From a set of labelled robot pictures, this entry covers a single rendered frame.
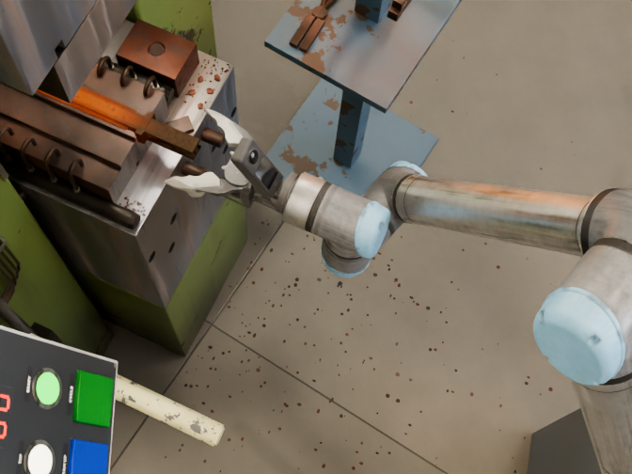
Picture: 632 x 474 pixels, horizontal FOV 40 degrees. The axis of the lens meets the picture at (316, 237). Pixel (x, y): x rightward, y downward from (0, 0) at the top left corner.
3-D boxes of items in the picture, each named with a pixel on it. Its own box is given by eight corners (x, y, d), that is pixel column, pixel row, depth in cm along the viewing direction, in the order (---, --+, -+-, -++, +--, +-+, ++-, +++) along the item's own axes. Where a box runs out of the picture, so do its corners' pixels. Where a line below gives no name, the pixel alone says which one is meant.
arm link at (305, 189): (305, 218, 141) (329, 169, 144) (277, 206, 142) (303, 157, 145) (303, 238, 150) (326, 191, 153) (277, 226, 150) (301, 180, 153)
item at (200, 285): (247, 238, 249) (243, 167, 205) (185, 357, 236) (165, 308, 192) (75, 161, 255) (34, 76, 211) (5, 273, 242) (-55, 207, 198)
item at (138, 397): (227, 425, 171) (226, 421, 166) (214, 450, 169) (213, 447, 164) (31, 332, 176) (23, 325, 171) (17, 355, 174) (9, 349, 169)
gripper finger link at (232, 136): (207, 123, 155) (230, 165, 153) (204, 106, 150) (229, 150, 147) (223, 116, 156) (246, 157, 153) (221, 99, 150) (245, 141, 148)
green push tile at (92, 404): (114, 378, 135) (81, 369, 129) (110, 427, 132) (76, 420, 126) (105, 379, 136) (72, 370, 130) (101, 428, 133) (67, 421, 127)
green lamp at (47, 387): (69, 381, 126) (62, 374, 122) (52, 410, 124) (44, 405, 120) (50, 371, 126) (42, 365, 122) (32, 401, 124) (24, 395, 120)
